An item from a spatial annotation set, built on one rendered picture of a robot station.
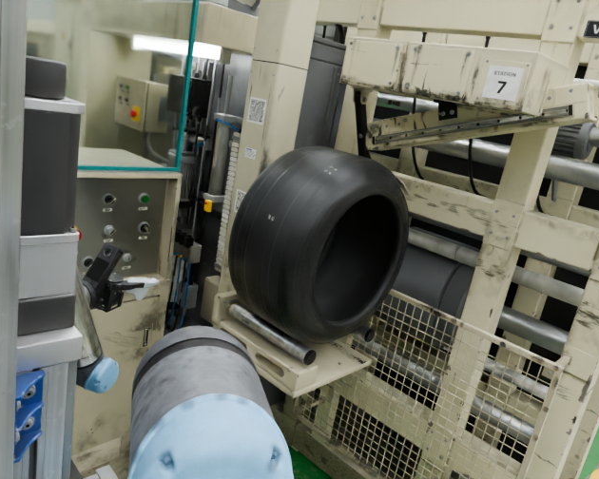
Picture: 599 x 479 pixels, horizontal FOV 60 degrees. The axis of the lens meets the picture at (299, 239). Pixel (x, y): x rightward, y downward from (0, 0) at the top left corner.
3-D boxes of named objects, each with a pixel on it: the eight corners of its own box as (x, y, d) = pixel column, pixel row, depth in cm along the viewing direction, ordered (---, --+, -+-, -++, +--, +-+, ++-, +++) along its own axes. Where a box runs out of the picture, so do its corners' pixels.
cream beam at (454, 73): (337, 83, 166) (346, 35, 162) (381, 93, 185) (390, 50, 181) (521, 112, 128) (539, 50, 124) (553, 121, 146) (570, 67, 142)
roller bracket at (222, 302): (210, 322, 162) (214, 294, 159) (297, 300, 191) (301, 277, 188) (217, 326, 160) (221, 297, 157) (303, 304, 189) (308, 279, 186)
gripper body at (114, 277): (100, 293, 134) (64, 308, 123) (106, 264, 131) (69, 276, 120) (124, 305, 132) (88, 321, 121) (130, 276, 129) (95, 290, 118)
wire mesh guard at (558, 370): (290, 413, 216) (320, 258, 197) (293, 411, 217) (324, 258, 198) (492, 566, 159) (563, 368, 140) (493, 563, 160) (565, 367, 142)
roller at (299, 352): (225, 316, 162) (227, 302, 161) (236, 313, 166) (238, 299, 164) (304, 368, 140) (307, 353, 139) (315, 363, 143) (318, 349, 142)
